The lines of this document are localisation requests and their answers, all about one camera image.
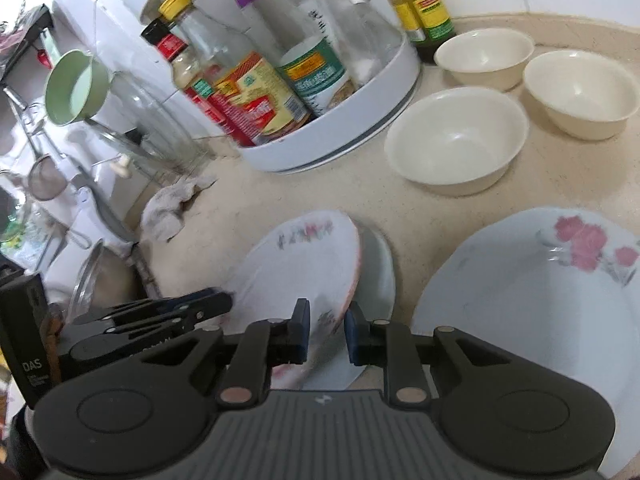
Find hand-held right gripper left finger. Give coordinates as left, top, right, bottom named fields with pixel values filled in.
left=131, top=298, right=312, bottom=408

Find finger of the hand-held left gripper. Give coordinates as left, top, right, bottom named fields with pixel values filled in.
left=107, top=311, right=232, bottom=346
left=75, top=288, right=234, bottom=326

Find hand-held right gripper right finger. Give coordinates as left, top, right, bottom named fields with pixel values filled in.
left=343, top=301, right=521, bottom=407

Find floral white plate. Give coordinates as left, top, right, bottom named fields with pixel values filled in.
left=225, top=210, right=361, bottom=391
left=410, top=206, right=640, bottom=466

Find cream bowl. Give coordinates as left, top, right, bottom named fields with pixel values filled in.
left=523, top=50, right=640, bottom=141
left=434, top=28, right=536, bottom=92
left=384, top=86, right=530, bottom=197

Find white rag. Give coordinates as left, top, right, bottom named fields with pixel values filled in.
left=141, top=175, right=217, bottom=243

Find metal mesh strainer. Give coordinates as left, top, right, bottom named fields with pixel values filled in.
left=27, top=154, right=68, bottom=202

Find white round condiment rack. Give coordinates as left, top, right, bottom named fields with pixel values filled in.
left=122, top=0, right=422, bottom=175

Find yellow-capped bottle with red label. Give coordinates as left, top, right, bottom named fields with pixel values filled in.
left=159, top=0, right=312, bottom=147

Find red-necked dark sauce bottle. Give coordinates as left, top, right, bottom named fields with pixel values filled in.
left=141, top=17, right=236, bottom=143

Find green water scoop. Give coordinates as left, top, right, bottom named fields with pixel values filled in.
left=44, top=49, right=111, bottom=127

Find green-labelled sauce bottle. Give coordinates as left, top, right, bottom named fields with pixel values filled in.
left=277, top=36, right=357, bottom=120

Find clear spray bottle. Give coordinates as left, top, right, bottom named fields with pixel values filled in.
left=342, top=0, right=405, bottom=78

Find clear packet with black print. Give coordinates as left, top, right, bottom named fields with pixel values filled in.
left=299, top=0, right=361, bottom=86

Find black wall shelf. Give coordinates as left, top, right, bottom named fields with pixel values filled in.
left=0, top=4, right=55, bottom=83

